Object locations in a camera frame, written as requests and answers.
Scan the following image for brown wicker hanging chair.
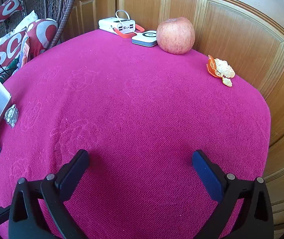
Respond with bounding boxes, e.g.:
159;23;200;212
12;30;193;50
0;0;80;51

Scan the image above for plaid cushion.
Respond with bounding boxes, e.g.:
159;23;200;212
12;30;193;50
17;36;31;68

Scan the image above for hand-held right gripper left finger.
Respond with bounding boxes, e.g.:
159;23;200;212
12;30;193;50
8;149;90;239

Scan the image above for square red white cushion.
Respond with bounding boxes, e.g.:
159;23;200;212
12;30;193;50
0;28;29;75

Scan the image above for red white patterned cushions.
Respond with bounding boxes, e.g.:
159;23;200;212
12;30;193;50
0;10;39;55

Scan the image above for round red white seat cushion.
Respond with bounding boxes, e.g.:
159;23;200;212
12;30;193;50
27;19;59;58

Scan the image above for orange strap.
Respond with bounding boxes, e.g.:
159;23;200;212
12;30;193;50
113;25;145;39

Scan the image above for large white power bank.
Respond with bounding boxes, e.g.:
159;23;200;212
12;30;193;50
98;17;139;34

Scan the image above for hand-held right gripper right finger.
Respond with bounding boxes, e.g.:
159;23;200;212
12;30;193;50
189;150;274;239

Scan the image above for small red white pillow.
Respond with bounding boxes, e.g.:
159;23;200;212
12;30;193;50
0;0;24;29

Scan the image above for orange egg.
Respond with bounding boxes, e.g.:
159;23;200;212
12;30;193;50
156;17;195;55

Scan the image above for small white power bank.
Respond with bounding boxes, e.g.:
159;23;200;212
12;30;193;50
131;30;158;47

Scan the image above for orange peel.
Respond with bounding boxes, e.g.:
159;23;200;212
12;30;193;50
206;55;236;87

